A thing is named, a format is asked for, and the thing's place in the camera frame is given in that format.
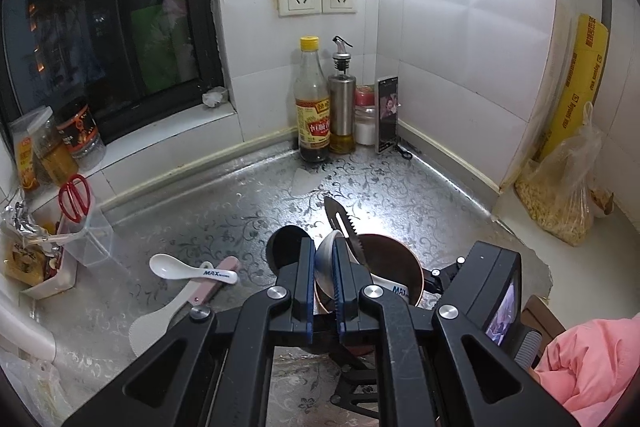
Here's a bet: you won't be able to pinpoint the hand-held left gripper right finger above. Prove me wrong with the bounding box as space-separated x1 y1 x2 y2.
332 237 581 427

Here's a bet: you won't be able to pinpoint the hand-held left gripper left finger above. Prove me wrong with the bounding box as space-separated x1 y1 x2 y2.
62 237 317 427

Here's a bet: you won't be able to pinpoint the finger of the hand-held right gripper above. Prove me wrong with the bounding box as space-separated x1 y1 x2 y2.
422 256 468 295
330 348 383 419

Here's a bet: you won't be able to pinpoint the red metal utensil holder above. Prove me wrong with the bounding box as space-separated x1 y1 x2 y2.
312 233 427 355

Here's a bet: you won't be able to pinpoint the black plastic ladle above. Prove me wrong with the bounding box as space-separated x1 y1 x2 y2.
265 224 317 275

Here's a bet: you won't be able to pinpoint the orange handled serrated knife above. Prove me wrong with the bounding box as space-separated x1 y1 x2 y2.
323 195 372 269

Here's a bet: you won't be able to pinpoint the pink folding knife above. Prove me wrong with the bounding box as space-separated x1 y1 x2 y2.
191 256 241 309

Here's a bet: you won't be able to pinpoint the white plastic rice spoon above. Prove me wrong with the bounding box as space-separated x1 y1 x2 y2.
149 253 239 286

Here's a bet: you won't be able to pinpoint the white dimpled rice paddle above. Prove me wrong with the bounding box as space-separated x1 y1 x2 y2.
128 289 213 358

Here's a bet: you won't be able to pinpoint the person's right forearm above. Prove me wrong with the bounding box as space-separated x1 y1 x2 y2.
532 313 640 427

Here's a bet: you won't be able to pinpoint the smartphone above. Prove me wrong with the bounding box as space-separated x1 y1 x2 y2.
374 75 400 156

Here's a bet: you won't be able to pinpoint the red lidded jar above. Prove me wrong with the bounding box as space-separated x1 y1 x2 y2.
353 85 377 147

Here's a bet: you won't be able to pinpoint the yellow capped vinegar bottle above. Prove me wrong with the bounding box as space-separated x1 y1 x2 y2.
293 35 332 163

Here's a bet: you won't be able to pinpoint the stainless steel oil bottle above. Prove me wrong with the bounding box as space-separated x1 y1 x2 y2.
327 35 357 156

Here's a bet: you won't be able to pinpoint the crumpled tissue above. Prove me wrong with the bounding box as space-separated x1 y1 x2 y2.
202 86 230 108

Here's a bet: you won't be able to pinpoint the yellow cling wrap box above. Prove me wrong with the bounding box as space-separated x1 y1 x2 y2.
537 12 611 164

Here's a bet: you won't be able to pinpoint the clear plastic container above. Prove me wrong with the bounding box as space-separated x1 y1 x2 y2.
55 207 115 269

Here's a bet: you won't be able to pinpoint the white plastic tray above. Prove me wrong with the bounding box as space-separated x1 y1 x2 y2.
20 227 79 301

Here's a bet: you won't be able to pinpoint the dark labelled jar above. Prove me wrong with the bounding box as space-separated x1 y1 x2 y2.
54 99 107 172

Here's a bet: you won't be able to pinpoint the tall white cylinder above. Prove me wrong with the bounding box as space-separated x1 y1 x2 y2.
0 292 59 366

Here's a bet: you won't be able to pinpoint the yellow snack packet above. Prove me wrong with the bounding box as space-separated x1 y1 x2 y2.
2 241 52 286

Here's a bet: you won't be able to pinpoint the clear spice jar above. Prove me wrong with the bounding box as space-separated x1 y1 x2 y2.
27 106 80 186

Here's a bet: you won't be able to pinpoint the clear plastic bag with greens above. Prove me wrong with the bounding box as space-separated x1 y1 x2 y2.
0 351 72 427

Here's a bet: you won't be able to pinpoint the red handled scissors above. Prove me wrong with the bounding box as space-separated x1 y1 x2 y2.
58 173 95 223

